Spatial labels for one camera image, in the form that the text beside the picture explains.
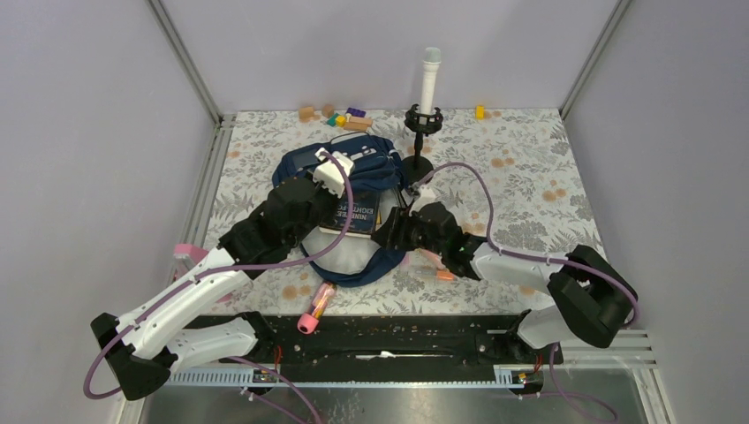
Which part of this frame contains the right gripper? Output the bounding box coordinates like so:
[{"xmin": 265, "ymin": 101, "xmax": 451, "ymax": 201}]
[{"xmin": 370, "ymin": 208, "xmax": 447, "ymax": 258}]

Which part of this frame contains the navy blue student backpack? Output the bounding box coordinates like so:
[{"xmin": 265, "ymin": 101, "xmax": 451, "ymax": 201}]
[{"xmin": 271, "ymin": 132, "xmax": 407, "ymax": 288}]

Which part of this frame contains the dark blue book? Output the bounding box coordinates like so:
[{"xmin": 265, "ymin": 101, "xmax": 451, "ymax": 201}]
[{"xmin": 319, "ymin": 192, "xmax": 382, "ymax": 238}]

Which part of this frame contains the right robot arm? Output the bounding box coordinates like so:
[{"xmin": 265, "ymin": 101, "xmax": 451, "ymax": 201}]
[{"xmin": 372, "ymin": 202, "xmax": 638, "ymax": 364}]

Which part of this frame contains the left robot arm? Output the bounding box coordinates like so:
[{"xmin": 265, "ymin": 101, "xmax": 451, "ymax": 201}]
[{"xmin": 91, "ymin": 177, "xmax": 353, "ymax": 401}]

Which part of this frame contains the grey orange-capped marker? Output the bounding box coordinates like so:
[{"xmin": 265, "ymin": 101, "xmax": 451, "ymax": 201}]
[{"xmin": 415, "ymin": 267, "xmax": 455, "ymax": 282}]

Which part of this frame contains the black microphone stand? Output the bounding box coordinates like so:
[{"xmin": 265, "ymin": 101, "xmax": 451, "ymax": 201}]
[{"xmin": 403, "ymin": 103, "xmax": 443, "ymax": 185}]

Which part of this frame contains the long tan wooden block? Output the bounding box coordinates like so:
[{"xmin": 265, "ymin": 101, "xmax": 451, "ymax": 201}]
[{"xmin": 343, "ymin": 117, "xmax": 373, "ymax": 132}]

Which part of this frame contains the purple toy block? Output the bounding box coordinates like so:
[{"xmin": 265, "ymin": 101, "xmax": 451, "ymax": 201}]
[{"xmin": 346, "ymin": 108, "xmax": 367, "ymax": 117}]

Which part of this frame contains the pink box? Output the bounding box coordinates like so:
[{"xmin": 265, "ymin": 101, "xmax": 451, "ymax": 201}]
[{"xmin": 172, "ymin": 244, "xmax": 208, "ymax": 282}]

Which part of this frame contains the pink-capped clear tube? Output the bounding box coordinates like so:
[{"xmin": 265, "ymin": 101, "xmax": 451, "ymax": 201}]
[{"xmin": 297, "ymin": 281, "xmax": 337, "ymax": 335}]

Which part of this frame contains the white microphone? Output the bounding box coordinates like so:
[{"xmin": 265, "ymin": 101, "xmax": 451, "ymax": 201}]
[{"xmin": 419, "ymin": 47, "xmax": 442, "ymax": 115}]

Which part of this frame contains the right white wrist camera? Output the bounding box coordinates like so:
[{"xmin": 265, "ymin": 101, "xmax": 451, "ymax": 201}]
[{"xmin": 409, "ymin": 184, "xmax": 436, "ymax": 215}]

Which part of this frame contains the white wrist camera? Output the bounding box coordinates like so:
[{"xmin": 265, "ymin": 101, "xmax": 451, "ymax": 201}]
[
  {"xmin": 312, "ymin": 148, "xmax": 354, "ymax": 198},
  {"xmin": 409, "ymin": 184, "xmax": 436, "ymax": 215}
]

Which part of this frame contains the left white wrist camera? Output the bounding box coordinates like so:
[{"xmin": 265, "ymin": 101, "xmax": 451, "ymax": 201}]
[{"xmin": 312, "ymin": 148, "xmax": 354, "ymax": 198}]

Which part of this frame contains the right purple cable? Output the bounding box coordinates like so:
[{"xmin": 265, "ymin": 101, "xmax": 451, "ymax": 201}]
[{"xmin": 409, "ymin": 162, "xmax": 642, "ymax": 422}]

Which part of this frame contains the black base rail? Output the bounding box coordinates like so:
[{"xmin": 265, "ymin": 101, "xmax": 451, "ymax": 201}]
[{"xmin": 245, "ymin": 315, "xmax": 550, "ymax": 383}]

